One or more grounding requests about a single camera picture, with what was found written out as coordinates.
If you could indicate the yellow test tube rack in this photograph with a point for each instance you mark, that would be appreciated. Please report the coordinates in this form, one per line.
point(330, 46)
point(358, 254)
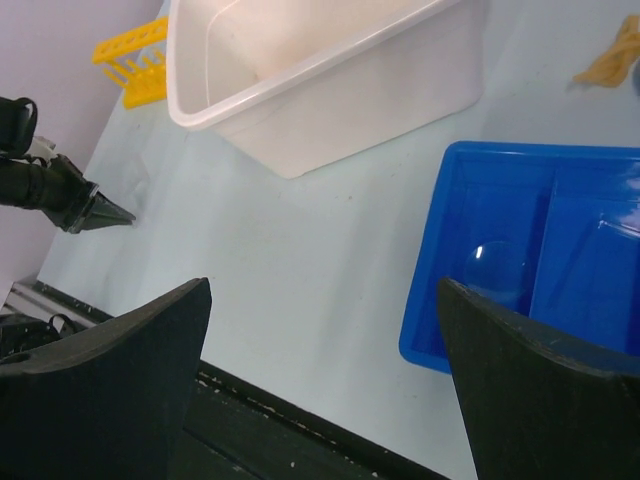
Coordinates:
point(134, 61)

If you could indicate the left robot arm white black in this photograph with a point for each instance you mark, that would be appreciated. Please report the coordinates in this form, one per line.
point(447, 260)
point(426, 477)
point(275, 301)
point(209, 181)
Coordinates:
point(18, 123)

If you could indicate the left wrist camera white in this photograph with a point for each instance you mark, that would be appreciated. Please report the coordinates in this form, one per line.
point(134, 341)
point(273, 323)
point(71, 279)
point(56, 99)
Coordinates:
point(42, 148)

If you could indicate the small tan rubber piece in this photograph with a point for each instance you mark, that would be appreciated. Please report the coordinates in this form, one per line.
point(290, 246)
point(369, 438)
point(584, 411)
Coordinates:
point(612, 67)

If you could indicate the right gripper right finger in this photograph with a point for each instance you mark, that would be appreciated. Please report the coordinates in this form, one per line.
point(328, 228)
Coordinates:
point(538, 403)

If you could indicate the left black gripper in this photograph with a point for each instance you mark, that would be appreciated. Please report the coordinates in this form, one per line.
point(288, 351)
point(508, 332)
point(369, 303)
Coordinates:
point(59, 190)

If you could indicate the white plastic tub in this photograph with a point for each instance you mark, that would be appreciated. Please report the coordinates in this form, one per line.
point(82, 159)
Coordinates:
point(297, 85)

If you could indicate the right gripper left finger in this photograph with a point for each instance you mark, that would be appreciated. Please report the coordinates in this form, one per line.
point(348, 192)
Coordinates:
point(108, 402)

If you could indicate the clear watch glass dish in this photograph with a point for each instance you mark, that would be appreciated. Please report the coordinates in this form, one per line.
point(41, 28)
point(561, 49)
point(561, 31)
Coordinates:
point(500, 271)

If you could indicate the blue compartment tray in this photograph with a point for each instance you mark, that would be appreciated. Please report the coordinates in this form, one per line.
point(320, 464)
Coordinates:
point(543, 198)

